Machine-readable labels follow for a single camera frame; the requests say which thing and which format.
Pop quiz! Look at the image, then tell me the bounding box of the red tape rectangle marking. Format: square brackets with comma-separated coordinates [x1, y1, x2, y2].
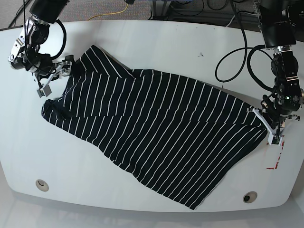
[266, 140, 285, 170]

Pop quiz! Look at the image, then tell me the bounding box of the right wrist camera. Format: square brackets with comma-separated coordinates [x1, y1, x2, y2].
[37, 85, 52, 98]

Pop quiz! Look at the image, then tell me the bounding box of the table cable grommet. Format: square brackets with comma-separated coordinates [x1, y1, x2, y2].
[36, 180, 49, 192]
[243, 191, 257, 204]

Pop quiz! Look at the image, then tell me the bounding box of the left table cable grommet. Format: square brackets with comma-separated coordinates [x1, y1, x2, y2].
[36, 180, 49, 192]

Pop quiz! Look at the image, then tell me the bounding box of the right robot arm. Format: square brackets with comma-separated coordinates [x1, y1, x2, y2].
[8, 0, 69, 89]

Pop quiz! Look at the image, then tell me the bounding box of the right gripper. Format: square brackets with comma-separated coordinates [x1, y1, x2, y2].
[26, 54, 74, 89]

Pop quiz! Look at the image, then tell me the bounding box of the right table cable grommet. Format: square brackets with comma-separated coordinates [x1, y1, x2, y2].
[243, 191, 257, 204]

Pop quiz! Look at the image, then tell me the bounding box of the yellow cable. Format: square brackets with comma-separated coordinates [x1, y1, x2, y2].
[88, 1, 133, 21]

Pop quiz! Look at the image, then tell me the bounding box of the black white striped t-shirt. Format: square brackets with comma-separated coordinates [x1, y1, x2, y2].
[41, 46, 267, 210]

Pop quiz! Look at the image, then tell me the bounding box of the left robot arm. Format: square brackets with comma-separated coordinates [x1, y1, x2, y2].
[230, 0, 304, 137]

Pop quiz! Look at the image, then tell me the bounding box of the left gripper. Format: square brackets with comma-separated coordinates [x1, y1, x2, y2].
[247, 95, 300, 137]

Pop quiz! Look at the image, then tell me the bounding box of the aluminium frame rail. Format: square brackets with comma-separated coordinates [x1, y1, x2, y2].
[150, 0, 171, 20]

